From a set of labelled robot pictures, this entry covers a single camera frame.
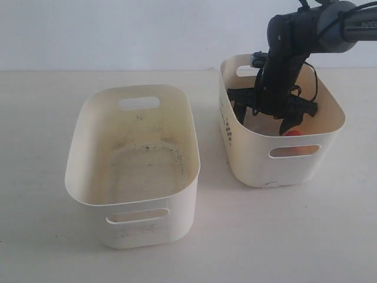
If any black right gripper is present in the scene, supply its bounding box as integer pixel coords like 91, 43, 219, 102
227, 12, 318, 136

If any clear bottle orange cap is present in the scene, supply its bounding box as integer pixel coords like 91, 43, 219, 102
283, 130, 302, 136

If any white plastic bin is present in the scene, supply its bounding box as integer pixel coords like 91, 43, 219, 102
65, 84, 200, 249
219, 54, 346, 187

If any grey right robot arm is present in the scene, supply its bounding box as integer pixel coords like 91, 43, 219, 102
226, 1, 376, 135

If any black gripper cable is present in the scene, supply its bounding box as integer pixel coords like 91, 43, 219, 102
290, 60, 320, 103

